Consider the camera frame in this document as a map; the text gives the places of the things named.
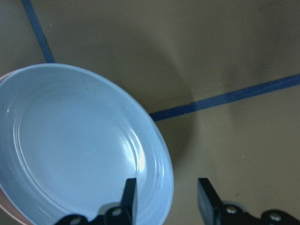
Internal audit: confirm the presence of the blue plate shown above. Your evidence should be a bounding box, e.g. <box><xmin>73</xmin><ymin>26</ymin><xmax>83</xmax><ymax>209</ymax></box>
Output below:
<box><xmin>0</xmin><ymin>63</ymin><xmax>174</xmax><ymax>225</ymax></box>

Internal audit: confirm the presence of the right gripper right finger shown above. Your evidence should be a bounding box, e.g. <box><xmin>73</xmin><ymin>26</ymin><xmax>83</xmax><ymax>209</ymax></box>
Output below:
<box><xmin>197</xmin><ymin>178</ymin><xmax>300</xmax><ymax>225</ymax></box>

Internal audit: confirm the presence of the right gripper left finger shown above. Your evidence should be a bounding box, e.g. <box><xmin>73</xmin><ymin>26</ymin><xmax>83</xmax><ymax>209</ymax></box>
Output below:
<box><xmin>56</xmin><ymin>178</ymin><xmax>137</xmax><ymax>225</ymax></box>

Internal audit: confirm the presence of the pink plate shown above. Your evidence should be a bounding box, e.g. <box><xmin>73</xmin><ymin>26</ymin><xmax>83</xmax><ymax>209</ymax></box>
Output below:
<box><xmin>0</xmin><ymin>72</ymin><xmax>29</xmax><ymax>225</ymax></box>

